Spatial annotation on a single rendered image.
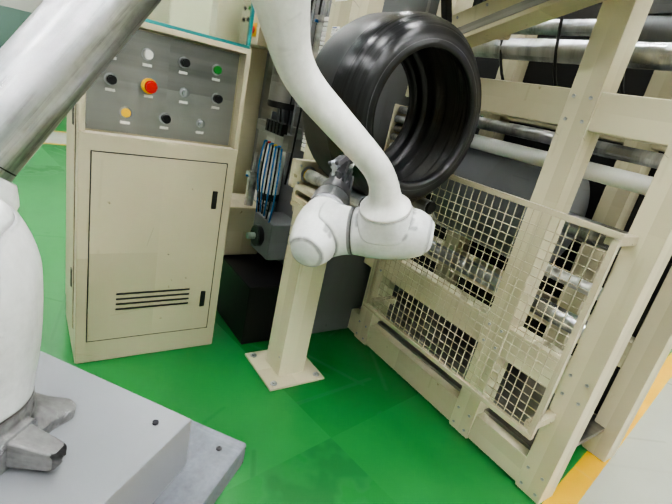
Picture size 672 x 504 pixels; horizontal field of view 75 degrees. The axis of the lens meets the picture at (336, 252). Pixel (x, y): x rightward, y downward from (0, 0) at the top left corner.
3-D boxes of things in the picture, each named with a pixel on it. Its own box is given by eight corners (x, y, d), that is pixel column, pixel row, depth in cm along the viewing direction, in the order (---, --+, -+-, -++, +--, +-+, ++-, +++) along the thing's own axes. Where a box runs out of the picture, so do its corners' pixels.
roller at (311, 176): (302, 169, 154) (313, 167, 156) (302, 181, 156) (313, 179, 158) (360, 199, 128) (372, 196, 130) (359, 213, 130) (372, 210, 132)
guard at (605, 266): (362, 305, 206) (400, 156, 183) (365, 304, 207) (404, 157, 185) (529, 440, 139) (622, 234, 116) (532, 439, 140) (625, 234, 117)
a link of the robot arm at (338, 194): (312, 230, 104) (318, 216, 108) (349, 228, 101) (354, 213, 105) (301, 196, 98) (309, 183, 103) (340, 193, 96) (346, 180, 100)
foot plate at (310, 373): (244, 355, 201) (245, 351, 201) (295, 346, 217) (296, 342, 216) (270, 391, 181) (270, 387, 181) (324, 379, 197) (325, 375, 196)
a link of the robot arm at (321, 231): (306, 230, 104) (361, 234, 101) (285, 273, 92) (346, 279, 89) (300, 191, 97) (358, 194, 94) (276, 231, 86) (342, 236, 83)
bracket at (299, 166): (287, 185, 156) (292, 157, 153) (373, 191, 179) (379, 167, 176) (292, 187, 154) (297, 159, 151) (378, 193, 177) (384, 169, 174)
